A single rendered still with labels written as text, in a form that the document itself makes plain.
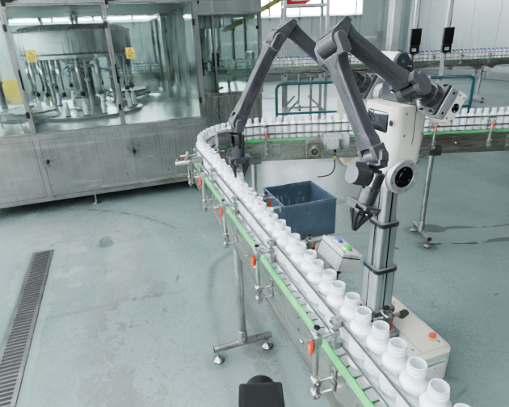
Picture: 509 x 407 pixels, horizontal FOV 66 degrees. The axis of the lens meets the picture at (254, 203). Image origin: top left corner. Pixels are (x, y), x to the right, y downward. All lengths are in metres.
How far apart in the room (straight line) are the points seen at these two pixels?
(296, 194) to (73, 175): 3.06
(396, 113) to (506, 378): 1.65
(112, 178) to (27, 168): 0.87
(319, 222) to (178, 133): 2.93
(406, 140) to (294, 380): 1.43
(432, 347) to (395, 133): 1.17
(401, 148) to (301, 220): 0.68
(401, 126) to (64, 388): 2.23
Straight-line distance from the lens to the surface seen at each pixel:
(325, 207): 2.19
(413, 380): 0.93
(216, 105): 6.82
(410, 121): 1.77
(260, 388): 0.45
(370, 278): 2.13
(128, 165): 4.86
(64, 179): 4.91
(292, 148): 3.27
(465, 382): 2.63
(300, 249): 1.27
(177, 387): 2.46
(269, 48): 1.75
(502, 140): 3.85
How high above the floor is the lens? 1.79
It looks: 23 degrees down
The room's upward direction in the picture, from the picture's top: 2 degrees counter-clockwise
